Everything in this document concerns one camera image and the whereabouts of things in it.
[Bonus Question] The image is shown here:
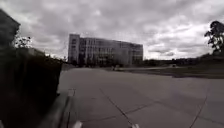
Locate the grass strip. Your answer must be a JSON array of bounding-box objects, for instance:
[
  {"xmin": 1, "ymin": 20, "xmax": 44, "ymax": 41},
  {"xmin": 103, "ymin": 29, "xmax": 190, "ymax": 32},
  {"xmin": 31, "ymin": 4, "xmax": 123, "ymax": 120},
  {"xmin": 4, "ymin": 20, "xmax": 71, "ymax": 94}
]
[{"xmin": 123, "ymin": 54, "xmax": 224, "ymax": 80}]

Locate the small tree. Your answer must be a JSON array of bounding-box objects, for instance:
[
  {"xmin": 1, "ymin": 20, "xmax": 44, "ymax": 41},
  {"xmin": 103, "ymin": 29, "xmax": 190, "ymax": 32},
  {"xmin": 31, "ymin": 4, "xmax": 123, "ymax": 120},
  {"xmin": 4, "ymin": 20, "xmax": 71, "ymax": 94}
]
[{"xmin": 13, "ymin": 34, "xmax": 34, "ymax": 50}]

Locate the concrete kerb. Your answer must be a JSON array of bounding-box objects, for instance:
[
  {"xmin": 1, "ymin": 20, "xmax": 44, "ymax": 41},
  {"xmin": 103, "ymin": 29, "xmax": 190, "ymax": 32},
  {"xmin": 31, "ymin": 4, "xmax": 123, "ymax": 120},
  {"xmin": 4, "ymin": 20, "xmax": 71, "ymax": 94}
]
[{"xmin": 39, "ymin": 88, "xmax": 76, "ymax": 128}]

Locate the large grey building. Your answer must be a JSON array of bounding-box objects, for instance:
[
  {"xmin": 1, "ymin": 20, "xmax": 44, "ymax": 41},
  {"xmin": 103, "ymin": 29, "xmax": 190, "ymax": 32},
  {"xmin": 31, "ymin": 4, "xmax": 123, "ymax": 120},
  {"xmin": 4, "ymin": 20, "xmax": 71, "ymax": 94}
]
[{"xmin": 67, "ymin": 33, "xmax": 144, "ymax": 67}]

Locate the grey concrete slab plaza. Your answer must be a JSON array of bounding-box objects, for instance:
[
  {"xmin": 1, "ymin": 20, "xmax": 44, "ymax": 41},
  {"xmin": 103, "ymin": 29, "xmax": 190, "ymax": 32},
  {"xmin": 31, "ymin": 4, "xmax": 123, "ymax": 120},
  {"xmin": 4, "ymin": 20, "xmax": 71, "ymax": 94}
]
[{"xmin": 57, "ymin": 67, "xmax": 224, "ymax": 128}]

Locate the dark building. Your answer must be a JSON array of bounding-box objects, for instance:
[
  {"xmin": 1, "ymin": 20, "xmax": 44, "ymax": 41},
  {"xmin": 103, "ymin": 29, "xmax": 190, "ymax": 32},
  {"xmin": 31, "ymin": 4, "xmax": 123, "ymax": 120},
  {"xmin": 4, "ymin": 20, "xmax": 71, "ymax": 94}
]
[{"xmin": 0, "ymin": 8, "xmax": 22, "ymax": 49}]

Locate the dark hedge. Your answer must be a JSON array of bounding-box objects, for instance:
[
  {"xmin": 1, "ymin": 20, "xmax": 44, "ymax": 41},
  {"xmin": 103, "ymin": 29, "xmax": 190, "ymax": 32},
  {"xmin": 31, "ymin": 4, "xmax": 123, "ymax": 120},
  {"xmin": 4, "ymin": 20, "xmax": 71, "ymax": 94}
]
[{"xmin": 0, "ymin": 46, "xmax": 63, "ymax": 128}]

